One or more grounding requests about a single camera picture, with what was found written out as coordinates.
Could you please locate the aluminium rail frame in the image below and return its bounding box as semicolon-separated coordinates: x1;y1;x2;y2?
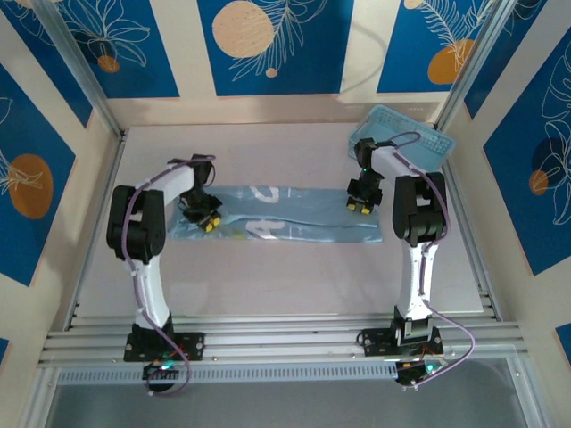
35;313;524;370

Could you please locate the grey slotted cable duct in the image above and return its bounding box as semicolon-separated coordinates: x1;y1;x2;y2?
56;359;399;386

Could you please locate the aluminium frame post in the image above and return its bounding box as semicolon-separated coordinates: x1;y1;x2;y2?
31;0;125;136
434;0;522;131

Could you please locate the light blue t-shirt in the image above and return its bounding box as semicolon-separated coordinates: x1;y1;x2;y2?
168;185;385;244

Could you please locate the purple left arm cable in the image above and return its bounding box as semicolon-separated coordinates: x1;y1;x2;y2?
121;158;216;398

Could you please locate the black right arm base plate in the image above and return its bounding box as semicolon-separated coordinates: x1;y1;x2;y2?
359;327;444;358

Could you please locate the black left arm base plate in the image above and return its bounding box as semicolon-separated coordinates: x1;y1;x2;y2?
123;332;206;363

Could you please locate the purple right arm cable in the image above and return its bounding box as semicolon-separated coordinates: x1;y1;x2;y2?
377;131;476;391

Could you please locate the light blue plastic basket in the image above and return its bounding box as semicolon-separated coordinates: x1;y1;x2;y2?
346;104;458;170

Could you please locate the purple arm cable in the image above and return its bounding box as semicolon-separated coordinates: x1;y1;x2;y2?
377;131;476;391
121;158;216;398

